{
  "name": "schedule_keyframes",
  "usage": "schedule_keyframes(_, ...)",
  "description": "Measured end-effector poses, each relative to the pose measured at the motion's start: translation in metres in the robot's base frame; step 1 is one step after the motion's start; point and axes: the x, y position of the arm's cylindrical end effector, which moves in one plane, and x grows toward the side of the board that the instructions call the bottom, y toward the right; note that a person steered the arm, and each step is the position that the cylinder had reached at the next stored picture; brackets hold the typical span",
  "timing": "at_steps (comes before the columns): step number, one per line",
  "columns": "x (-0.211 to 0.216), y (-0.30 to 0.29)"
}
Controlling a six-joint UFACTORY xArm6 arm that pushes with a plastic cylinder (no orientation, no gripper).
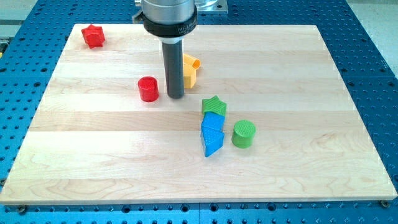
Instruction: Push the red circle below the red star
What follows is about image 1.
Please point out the black tool clamp collar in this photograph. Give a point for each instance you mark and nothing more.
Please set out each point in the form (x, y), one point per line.
(173, 30)

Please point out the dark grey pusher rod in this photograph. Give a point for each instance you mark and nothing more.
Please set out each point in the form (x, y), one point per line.
(173, 63)

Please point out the red cylinder block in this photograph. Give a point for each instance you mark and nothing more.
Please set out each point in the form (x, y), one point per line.
(148, 89)

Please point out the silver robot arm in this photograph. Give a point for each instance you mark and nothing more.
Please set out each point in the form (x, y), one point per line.
(170, 21)

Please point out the green star block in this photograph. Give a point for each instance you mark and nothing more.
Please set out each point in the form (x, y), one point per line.
(214, 105)

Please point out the red star block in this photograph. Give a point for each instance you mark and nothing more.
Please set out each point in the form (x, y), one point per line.
(93, 36)

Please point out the yellow pentagon block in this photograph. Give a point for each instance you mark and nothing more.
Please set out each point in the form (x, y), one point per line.
(189, 76)

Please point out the blue cube block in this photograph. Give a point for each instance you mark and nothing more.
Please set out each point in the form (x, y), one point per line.
(213, 121)

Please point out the blue triangle block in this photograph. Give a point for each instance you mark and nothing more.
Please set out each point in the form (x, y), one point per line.
(212, 140)

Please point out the green cylinder block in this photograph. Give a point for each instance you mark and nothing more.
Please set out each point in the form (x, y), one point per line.
(243, 133)

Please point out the wooden board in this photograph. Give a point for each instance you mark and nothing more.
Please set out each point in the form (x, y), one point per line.
(94, 141)

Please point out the silver mounting bracket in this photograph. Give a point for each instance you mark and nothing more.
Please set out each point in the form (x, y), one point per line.
(212, 6)

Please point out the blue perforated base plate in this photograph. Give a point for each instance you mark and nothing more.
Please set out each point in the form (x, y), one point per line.
(32, 55)

